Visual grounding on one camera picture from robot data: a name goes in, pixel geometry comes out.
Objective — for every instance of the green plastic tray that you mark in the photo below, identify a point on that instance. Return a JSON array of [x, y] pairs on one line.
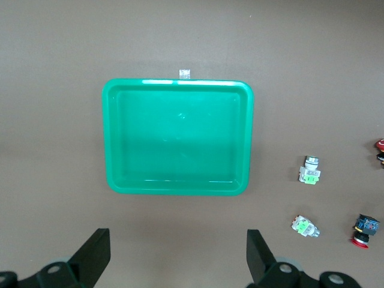
[[180, 138]]

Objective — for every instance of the green push button switch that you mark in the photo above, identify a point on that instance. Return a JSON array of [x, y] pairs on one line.
[[303, 226], [309, 174]]

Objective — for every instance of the red button orange body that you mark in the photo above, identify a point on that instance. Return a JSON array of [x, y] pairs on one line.
[[380, 144]]

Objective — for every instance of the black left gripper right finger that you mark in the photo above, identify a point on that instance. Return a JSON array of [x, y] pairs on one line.
[[261, 258]]

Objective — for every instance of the red button blue body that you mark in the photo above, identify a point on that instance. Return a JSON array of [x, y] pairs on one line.
[[363, 229]]

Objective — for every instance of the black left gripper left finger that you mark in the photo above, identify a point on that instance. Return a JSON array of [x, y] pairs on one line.
[[87, 258]]

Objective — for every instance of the small silver tape piece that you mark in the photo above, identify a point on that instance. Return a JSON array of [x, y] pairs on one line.
[[184, 74]]

